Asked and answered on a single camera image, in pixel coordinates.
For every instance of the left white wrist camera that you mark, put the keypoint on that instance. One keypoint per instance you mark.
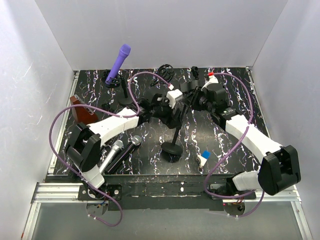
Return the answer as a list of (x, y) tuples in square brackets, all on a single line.
[(174, 96)]

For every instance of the black tripod stand with shockmount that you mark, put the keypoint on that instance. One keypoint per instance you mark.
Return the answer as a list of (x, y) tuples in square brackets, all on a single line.
[(165, 71)]

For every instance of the blue white small card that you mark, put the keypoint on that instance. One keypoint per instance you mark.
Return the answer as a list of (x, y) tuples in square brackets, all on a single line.
[(203, 158)]

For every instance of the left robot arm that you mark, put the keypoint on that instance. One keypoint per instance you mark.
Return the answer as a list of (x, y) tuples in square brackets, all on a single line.
[(84, 146)]

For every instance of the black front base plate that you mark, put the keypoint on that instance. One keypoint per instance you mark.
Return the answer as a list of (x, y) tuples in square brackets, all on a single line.
[(155, 192)]

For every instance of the brown wooden metronome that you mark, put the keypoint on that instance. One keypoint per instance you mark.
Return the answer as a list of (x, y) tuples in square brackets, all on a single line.
[(82, 114)]

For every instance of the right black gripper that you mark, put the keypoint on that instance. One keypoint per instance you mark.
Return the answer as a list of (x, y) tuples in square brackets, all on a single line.
[(191, 100)]

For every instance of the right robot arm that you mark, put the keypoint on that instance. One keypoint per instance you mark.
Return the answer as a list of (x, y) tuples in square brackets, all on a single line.
[(279, 165)]

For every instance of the aluminium frame rail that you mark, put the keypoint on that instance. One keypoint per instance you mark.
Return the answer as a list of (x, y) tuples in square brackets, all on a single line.
[(71, 193)]

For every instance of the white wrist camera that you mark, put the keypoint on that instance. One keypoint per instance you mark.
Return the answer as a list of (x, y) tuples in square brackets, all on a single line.
[(174, 96), (209, 79)]

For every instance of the empty round-base stand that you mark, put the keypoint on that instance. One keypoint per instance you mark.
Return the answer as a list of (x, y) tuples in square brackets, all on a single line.
[(124, 99)]

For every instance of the purple microphone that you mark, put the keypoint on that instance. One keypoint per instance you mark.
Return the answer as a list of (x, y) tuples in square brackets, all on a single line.
[(124, 52)]

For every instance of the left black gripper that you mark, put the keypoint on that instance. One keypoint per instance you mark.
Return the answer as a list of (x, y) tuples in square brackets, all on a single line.
[(172, 120)]

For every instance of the black microphone silver grille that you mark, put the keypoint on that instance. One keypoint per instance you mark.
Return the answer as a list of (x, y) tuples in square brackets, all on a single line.
[(124, 154)]

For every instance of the black round-base mic stand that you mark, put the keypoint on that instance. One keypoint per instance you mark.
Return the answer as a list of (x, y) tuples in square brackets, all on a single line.
[(107, 107)]

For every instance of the small black tripod stand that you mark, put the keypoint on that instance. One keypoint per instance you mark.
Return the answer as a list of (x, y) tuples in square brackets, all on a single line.
[(195, 73)]

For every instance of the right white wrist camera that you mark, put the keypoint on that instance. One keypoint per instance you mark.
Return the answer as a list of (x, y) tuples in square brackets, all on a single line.
[(209, 79)]

